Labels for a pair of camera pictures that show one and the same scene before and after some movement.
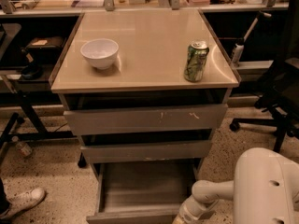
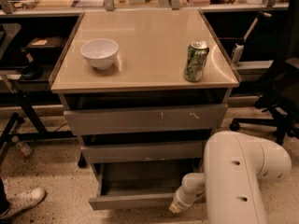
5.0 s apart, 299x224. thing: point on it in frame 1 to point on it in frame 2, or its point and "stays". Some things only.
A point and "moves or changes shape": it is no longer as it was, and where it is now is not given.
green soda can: [196, 61] stays
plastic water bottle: [23, 148] stays
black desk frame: [27, 99] stays
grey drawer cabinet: [145, 90] stays
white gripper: [184, 215] to [181, 197]
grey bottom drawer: [141, 191] moves or changes shape
